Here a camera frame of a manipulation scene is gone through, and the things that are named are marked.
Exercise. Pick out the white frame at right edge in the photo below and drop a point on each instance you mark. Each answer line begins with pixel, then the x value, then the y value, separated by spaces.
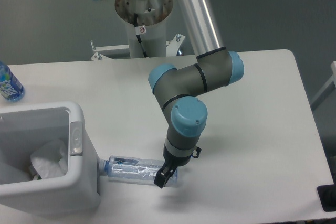
pixel 324 91

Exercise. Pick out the blue labelled water bottle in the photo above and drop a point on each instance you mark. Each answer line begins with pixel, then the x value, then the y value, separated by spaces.
pixel 11 88

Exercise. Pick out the black table clamp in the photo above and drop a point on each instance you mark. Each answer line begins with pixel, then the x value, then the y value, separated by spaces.
pixel 327 197

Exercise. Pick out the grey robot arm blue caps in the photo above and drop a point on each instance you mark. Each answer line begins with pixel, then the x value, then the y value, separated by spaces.
pixel 177 90

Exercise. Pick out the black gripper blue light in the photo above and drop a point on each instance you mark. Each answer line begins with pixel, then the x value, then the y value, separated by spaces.
pixel 167 172

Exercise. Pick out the crushed clear plastic bottle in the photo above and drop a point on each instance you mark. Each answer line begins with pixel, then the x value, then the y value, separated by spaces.
pixel 130 170

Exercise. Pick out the white metal base frame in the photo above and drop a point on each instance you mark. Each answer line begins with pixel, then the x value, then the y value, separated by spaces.
pixel 172 48

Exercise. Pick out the green white trash in can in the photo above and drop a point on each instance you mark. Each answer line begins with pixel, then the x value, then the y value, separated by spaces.
pixel 34 174

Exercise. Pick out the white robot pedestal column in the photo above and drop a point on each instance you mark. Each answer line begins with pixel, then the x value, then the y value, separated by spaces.
pixel 145 23

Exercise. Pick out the white paper bag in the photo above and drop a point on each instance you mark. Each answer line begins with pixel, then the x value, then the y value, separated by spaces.
pixel 51 160

